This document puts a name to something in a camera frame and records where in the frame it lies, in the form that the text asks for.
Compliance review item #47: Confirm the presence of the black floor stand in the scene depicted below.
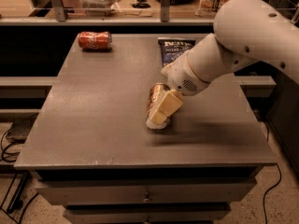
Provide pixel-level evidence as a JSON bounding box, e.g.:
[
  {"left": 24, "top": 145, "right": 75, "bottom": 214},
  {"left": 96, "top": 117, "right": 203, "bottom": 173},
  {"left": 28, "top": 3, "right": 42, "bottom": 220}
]
[{"left": 7, "top": 172, "right": 30, "bottom": 214}]

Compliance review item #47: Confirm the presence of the black cables left floor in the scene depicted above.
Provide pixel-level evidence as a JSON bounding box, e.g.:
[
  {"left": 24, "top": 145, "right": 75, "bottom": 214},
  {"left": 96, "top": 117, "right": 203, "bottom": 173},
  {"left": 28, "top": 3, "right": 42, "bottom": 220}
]
[{"left": 0, "top": 114, "right": 40, "bottom": 224}]

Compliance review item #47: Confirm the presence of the red cola can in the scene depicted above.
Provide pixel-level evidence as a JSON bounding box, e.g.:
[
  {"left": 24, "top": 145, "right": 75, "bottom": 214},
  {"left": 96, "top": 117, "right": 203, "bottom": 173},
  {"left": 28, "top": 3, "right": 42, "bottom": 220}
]
[{"left": 78, "top": 32, "right": 112, "bottom": 50}]

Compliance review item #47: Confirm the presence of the clear plastic container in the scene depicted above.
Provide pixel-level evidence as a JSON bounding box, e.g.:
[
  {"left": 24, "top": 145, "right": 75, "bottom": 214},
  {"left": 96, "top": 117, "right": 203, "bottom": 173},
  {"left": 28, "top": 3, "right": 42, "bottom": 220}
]
[{"left": 80, "top": 0, "right": 117, "bottom": 16}]

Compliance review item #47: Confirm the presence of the blue chip bag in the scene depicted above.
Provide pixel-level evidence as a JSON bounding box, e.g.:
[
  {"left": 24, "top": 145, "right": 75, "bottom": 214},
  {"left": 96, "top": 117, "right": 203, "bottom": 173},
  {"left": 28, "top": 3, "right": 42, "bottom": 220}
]
[{"left": 158, "top": 37, "right": 195, "bottom": 66}]

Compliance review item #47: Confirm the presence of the grey drawer cabinet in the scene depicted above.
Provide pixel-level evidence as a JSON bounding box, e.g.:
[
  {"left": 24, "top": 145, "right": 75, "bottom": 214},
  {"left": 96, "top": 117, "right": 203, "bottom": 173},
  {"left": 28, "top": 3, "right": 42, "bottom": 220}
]
[{"left": 14, "top": 33, "right": 278, "bottom": 224}]

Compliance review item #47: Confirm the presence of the metal railing frame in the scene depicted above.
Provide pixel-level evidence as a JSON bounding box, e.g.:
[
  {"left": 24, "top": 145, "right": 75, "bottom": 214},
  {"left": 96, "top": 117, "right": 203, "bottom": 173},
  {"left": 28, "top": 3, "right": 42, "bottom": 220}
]
[{"left": 0, "top": 0, "right": 299, "bottom": 26}]

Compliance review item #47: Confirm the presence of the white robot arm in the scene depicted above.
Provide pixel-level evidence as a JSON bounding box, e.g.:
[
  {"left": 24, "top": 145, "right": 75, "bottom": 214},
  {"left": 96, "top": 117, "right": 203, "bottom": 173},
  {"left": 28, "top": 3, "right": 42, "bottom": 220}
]
[{"left": 146, "top": 0, "right": 299, "bottom": 129}]

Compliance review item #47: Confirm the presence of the orange soda can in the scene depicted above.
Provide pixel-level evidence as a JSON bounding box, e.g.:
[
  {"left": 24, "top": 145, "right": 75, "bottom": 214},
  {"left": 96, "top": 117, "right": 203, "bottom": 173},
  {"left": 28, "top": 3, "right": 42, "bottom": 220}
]
[{"left": 146, "top": 83, "right": 170, "bottom": 130}]

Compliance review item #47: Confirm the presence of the black power adapter box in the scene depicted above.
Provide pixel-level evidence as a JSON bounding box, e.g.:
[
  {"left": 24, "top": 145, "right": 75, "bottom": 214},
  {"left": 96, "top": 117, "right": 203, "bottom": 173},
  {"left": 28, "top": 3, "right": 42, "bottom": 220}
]
[{"left": 6, "top": 119, "right": 34, "bottom": 143}]

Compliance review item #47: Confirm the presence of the upper drawer with knob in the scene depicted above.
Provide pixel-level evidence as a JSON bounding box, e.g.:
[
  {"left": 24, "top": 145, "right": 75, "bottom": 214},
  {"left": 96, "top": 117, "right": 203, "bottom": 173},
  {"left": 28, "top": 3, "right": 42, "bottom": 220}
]
[{"left": 36, "top": 178, "right": 256, "bottom": 205}]

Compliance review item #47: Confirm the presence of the black cable right floor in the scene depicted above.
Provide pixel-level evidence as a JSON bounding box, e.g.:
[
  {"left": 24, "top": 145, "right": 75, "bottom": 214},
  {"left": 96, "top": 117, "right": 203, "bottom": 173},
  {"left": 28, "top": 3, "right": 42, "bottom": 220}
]
[{"left": 263, "top": 121, "right": 282, "bottom": 224}]

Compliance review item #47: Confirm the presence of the lower drawer with knob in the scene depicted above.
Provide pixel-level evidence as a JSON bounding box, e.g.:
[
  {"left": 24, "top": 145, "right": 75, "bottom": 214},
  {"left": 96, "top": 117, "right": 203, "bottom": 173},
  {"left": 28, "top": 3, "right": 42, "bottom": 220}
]
[{"left": 64, "top": 203, "right": 231, "bottom": 224}]

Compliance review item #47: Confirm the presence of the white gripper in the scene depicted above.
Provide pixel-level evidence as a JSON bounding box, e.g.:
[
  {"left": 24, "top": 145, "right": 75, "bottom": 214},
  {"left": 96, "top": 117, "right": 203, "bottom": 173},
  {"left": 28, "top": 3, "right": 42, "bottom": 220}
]
[{"left": 149, "top": 51, "right": 209, "bottom": 125}]

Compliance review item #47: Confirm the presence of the drawer with knob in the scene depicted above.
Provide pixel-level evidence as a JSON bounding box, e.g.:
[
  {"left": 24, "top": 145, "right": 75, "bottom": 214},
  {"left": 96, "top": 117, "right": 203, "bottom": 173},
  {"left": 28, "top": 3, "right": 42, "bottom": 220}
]
[
  {"left": 36, "top": 178, "right": 256, "bottom": 205},
  {"left": 64, "top": 203, "right": 231, "bottom": 224}
]

